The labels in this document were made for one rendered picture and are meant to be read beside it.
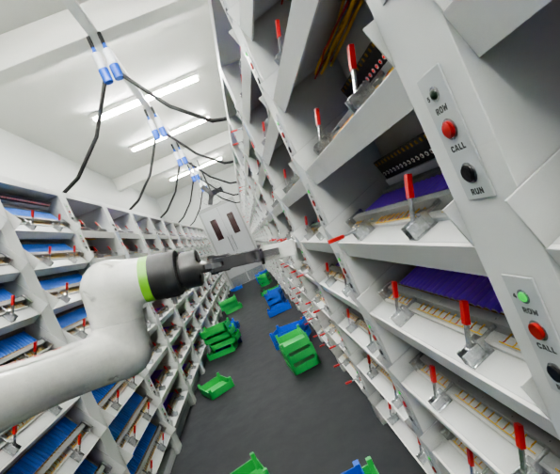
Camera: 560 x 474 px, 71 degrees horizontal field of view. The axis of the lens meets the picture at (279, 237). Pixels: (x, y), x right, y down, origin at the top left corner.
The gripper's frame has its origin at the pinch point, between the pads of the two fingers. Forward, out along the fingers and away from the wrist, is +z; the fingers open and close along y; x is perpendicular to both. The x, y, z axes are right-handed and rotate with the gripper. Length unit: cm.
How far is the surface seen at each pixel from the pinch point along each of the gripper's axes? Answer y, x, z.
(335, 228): -17.2, 1.8, 16.9
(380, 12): 45, 22, 11
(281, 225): -158, 8, 18
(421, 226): 28.1, 0.1, 18.1
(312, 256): -88, -9, 21
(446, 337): 17.0, -20.0, 23.6
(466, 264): 38.3, -4.7, 17.6
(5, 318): -69, -6, -97
